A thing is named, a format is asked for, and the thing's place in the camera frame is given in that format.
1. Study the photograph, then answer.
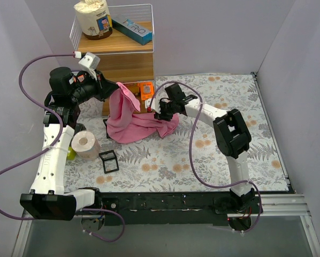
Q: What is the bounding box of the floral patterned table mat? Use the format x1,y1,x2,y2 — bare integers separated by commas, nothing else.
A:
64,74,289,193

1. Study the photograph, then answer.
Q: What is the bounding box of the black display case far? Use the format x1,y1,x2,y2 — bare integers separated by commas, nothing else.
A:
103,119,110,139

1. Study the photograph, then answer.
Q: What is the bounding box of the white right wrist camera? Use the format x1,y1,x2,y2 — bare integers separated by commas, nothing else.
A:
144,98,161,114

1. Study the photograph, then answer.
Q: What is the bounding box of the pink toilet paper roll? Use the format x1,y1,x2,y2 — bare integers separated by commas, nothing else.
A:
71,131,101,161

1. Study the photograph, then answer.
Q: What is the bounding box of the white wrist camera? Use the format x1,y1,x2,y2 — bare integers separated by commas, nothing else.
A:
78,52,101,80
144,98,161,114

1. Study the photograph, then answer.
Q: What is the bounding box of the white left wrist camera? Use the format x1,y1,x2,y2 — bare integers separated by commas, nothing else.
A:
78,52,101,80

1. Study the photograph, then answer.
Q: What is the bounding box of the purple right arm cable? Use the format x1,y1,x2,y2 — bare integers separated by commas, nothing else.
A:
148,81,264,233

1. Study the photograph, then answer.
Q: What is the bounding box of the teal rectangular box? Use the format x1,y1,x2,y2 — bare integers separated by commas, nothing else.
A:
112,15,153,46

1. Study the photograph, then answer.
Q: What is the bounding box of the white wire wooden shelf rack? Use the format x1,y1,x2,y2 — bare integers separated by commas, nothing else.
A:
69,3,157,117

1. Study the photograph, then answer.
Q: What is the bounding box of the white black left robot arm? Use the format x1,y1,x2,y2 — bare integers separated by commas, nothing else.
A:
20,67,119,221

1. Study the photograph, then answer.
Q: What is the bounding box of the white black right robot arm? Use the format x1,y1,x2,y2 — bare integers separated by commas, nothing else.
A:
145,81,255,213

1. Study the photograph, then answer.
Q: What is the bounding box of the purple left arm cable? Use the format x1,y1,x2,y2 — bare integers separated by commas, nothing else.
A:
0,52,126,243

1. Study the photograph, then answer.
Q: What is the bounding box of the wrapped toilet paper roll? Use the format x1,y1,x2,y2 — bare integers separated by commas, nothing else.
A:
74,0,112,40

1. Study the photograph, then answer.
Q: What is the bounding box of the black display case near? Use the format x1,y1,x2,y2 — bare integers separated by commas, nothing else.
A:
98,150,119,174

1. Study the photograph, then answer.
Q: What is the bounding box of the pink t-shirt garment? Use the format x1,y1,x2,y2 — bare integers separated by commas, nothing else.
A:
106,82,179,144

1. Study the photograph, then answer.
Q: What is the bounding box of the orange packet on shelf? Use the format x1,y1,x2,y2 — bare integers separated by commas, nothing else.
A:
139,81,154,101

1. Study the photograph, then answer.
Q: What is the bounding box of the black display case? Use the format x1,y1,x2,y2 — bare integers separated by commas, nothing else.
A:
98,150,119,174
103,119,110,139

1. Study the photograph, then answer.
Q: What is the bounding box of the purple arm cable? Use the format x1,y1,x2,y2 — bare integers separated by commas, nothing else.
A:
0,52,126,243
148,81,264,233

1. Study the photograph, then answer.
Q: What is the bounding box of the green small box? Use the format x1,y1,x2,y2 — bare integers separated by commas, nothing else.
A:
66,147,77,161

